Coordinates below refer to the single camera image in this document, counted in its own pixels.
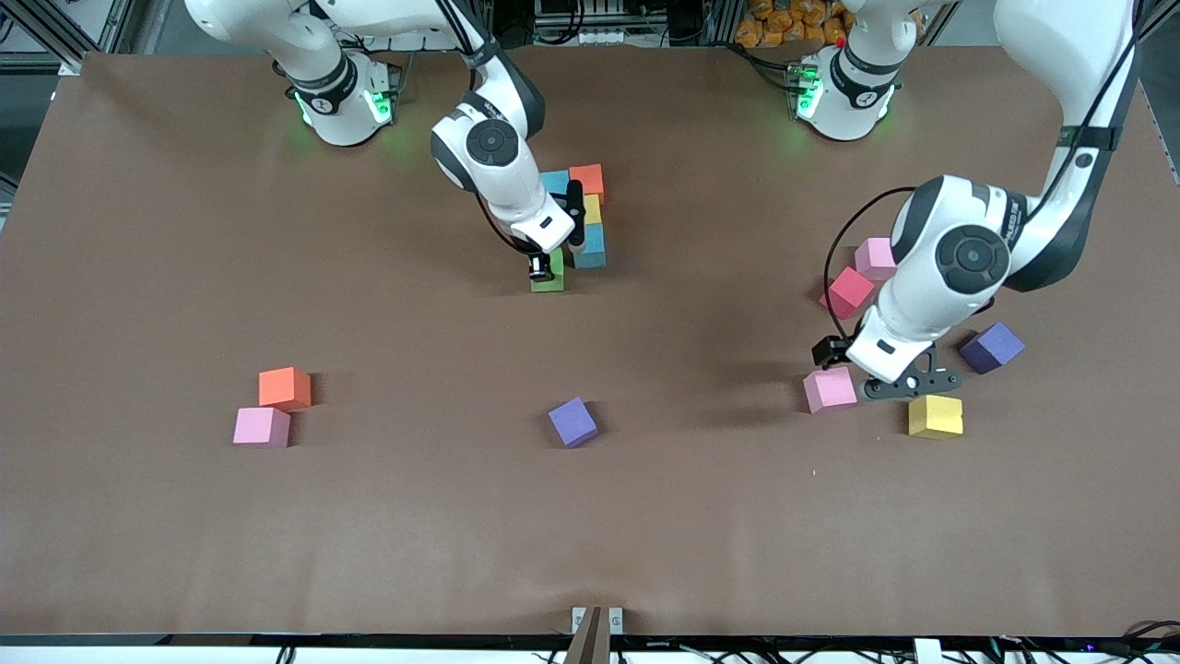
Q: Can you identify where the green foam cube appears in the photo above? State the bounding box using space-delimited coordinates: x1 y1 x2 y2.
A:
530 247 566 294

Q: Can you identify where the pink foam cube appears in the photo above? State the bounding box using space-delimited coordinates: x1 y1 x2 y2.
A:
802 366 860 415
232 407 292 449
854 237 898 282

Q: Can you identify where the red foam cube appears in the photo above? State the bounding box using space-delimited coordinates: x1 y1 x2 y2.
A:
819 266 877 321

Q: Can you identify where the purple foam cube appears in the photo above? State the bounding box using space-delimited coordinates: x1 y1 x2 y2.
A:
959 321 1026 375
548 397 599 449

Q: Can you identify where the white equipment rack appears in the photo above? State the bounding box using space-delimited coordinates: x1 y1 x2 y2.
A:
533 0 646 47

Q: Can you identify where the orange fruit net bag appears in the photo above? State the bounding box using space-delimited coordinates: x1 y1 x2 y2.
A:
736 0 854 49

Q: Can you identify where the metal table edge bracket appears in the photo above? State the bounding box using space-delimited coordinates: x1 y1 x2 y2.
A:
571 606 624 637

